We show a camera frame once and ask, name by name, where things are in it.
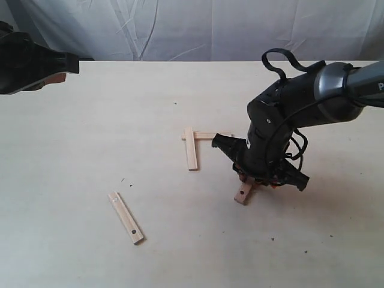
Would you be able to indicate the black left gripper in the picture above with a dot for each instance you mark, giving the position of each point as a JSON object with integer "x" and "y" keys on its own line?
{"x": 28, "y": 66}

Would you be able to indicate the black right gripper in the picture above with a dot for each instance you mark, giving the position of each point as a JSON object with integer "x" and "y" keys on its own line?
{"x": 273, "y": 162}

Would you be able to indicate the wooden stick with holes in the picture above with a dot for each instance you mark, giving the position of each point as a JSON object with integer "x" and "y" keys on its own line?
{"x": 126, "y": 218}
{"x": 241, "y": 197}

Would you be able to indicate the wood stick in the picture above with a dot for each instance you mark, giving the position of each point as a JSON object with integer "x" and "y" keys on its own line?
{"x": 198, "y": 135}
{"x": 190, "y": 149}

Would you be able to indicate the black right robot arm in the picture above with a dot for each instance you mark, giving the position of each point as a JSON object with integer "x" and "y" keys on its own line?
{"x": 323, "y": 94}

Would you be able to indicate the white backdrop cloth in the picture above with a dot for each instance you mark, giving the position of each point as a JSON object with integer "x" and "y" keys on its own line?
{"x": 202, "y": 30}

